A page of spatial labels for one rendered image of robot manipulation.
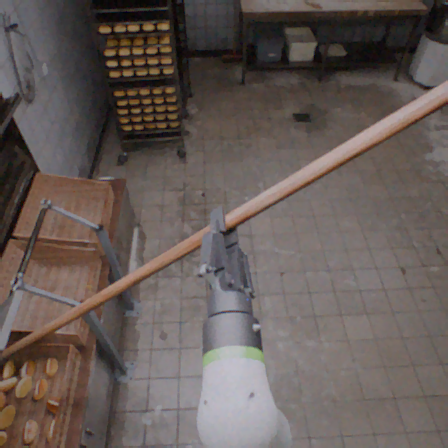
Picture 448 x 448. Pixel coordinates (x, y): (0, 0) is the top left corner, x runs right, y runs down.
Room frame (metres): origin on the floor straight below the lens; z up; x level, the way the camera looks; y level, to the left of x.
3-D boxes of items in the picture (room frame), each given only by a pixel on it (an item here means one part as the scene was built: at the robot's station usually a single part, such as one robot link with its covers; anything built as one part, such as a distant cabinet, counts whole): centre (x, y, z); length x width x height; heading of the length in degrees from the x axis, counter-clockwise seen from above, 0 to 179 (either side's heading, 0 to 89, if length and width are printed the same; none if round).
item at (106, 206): (1.62, 1.01, 0.72); 0.56 x 0.49 x 0.28; 4
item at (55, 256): (1.03, 0.99, 0.72); 0.56 x 0.49 x 0.28; 3
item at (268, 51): (5.03, -0.62, 0.35); 0.50 x 0.36 x 0.24; 3
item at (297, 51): (5.05, -1.04, 0.35); 0.50 x 0.36 x 0.24; 4
